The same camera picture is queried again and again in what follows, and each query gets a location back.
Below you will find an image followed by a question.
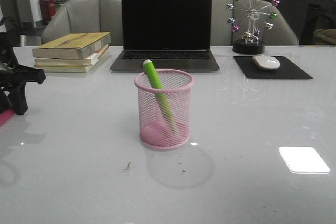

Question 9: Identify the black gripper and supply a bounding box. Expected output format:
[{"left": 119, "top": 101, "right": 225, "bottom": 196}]
[{"left": 1, "top": 31, "right": 46, "bottom": 115}]

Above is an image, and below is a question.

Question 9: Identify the pink marker pen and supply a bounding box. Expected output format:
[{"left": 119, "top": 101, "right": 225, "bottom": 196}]
[{"left": 0, "top": 109, "right": 15, "bottom": 126}]

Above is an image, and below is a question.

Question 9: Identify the green marker pen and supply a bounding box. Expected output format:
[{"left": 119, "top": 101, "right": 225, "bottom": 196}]
[{"left": 143, "top": 59, "right": 178, "bottom": 133}]

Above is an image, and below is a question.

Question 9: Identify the pink mesh pen holder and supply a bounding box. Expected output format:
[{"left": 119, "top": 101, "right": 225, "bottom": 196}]
[{"left": 134, "top": 69, "right": 194, "bottom": 150}]

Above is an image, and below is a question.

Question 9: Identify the yellow bottom book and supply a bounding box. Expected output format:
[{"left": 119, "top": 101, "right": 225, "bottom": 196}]
[{"left": 34, "top": 51, "right": 108, "bottom": 73}]

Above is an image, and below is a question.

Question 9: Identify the yellow book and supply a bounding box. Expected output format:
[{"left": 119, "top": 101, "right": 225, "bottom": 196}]
[
  {"left": 33, "top": 32, "right": 111, "bottom": 59},
  {"left": 34, "top": 51, "right": 108, "bottom": 73}
]

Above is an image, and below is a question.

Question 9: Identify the yellow top book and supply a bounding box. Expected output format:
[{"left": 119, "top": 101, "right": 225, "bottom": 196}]
[{"left": 33, "top": 32, "right": 111, "bottom": 59}]

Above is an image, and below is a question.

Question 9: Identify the red trash bin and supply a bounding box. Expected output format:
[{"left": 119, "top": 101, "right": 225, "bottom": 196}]
[{"left": 39, "top": 0, "right": 56, "bottom": 24}]

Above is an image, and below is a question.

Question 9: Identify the white middle book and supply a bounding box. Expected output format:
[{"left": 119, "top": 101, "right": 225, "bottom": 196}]
[{"left": 35, "top": 45, "right": 109, "bottom": 66}]

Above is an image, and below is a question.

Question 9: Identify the beige left armchair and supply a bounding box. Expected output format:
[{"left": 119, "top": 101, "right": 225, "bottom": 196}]
[{"left": 41, "top": 0, "right": 123, "bottom": 46}]

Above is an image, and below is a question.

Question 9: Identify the beige armchair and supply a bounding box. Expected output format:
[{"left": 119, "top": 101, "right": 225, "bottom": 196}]
[
  {"left": 211, "top": 0, "right": 298, "bottom": 46},
  {"left": 41, "top": 0, "right": 123, "bottom": 46}
]

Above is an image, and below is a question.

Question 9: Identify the grey laptop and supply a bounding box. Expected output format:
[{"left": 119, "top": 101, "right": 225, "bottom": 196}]
[{"left": 110, "top": 0, "right": 219, "bottom": 72}]

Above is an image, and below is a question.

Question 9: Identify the beige right armchair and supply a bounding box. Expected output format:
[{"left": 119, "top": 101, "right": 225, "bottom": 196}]
[{"left": 211, "top": 0, "right": 298, "bottom": 46}]

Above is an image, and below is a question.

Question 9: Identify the ferris wheel desk ornament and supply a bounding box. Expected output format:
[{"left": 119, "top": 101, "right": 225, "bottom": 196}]
[{"left": 226, "top": 0, "right": 280, "bottom": 55}]

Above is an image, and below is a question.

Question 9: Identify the white computer mouse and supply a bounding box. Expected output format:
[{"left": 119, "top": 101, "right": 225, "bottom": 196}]
[{"left": 252, "top": 55, "right": 280, "bottom": 70}]

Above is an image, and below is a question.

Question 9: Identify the black mouse pad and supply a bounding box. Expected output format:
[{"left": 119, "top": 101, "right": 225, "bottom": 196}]
[{"left": 233, "top": 56, "right": 313, "bottom": 80}]

